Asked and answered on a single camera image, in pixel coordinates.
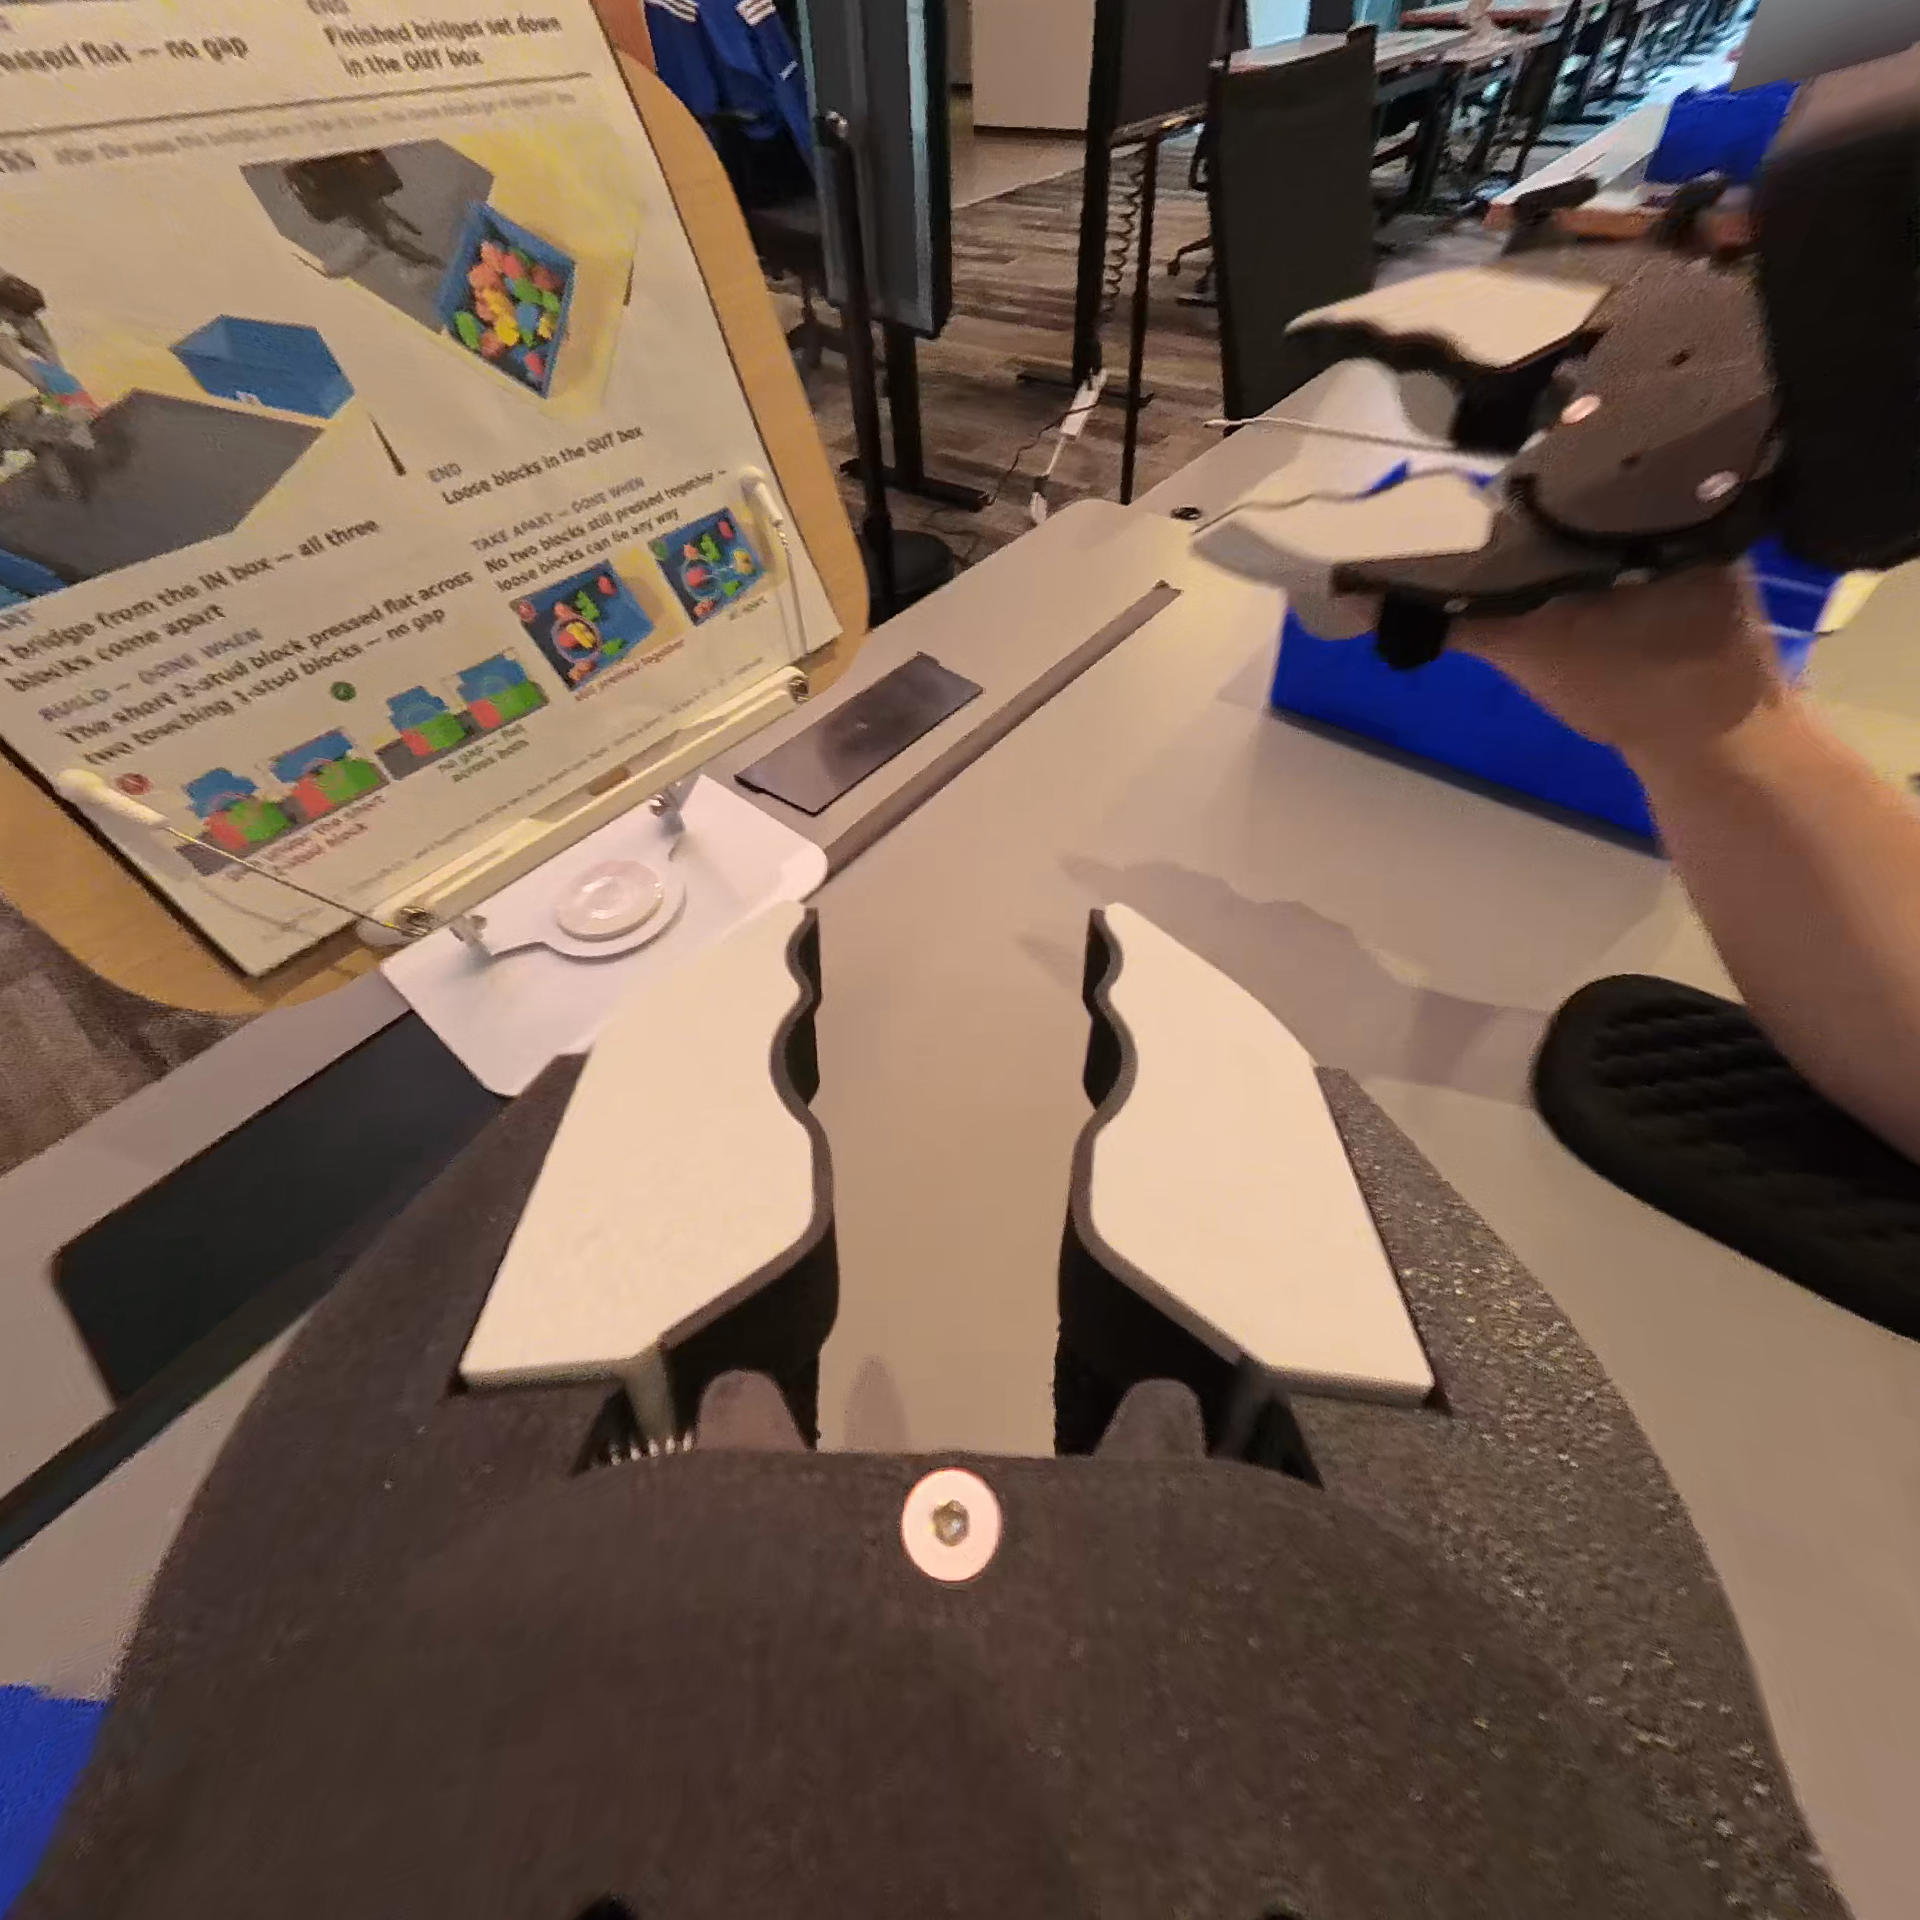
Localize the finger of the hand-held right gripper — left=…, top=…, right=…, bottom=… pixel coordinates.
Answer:
left=1285, top=267, right=1613, bottom=453
left=1190, top=478, right=1637, bottom=670

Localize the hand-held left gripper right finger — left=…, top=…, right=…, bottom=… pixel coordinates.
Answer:
left=1064, top=902, right=1439, bottom=1453

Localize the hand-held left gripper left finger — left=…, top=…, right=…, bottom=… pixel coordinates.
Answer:
left=457, top=902, right=836, bottom=1450

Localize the person's right forearm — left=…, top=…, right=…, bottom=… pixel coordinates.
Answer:
left=1626, top=682, right=1920, bottom=1164

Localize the adjacent grey desk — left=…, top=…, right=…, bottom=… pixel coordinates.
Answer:
left=1154, top=352, right=1517, bottom=527

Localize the tall brown-top desk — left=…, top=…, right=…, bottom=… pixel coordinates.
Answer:
left=1020, top=0, right=1254, bottom=506

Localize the person's right hand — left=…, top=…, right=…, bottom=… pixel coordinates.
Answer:
left=1447, top=555, right=1824, bottom=751

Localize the black office chair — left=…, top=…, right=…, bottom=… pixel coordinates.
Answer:
left=1169, top=22, right=1383, bottom=424

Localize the white stand base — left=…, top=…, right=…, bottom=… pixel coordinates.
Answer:
left=377, top=773, right=829, bottom=1096

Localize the small blue bin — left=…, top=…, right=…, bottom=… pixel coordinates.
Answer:
left=1640, top=82, right=1801, bottom=190

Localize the white power strip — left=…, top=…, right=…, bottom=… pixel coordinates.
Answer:
left=996, top=367, right=1112, bottom=527

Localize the black hanging box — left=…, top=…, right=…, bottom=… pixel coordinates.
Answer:
left=1118, top=0, right=1249, bottom=134

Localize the black round mat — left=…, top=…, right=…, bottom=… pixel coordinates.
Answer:
left=1529, top=971, right=1920, bottom=1340

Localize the dark display on stand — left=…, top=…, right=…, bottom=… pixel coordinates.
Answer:
left=800, top=0, right=994, bottom=515

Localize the instruction sheet on board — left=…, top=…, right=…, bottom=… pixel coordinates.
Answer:
left=0, top=0, right=872, bottom=1019

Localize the blue cloth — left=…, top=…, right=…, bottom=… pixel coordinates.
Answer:
left=645, top=0, right=817, bottom=154

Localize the printed instruction sheet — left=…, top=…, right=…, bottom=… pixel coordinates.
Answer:
left=0, top=0, right=845, bottom=975

